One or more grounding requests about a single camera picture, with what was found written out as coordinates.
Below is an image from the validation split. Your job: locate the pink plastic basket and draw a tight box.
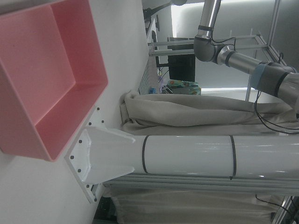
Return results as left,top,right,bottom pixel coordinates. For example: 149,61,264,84
0,0,110,163

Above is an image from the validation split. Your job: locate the beige curtain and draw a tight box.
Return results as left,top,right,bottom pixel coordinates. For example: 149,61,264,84
119,90,299,136

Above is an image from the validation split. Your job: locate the black monitor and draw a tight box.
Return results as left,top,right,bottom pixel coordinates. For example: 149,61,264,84
168,54,196,83

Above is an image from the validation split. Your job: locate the black cable tie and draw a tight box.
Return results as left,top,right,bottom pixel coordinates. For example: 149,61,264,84
228,134,237,181
141,135,150,175

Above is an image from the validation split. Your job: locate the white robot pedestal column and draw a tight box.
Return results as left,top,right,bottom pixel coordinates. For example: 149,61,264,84
64,105,299,205

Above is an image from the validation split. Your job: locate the black cable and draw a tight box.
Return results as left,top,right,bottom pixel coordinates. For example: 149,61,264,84
254,90,299,135

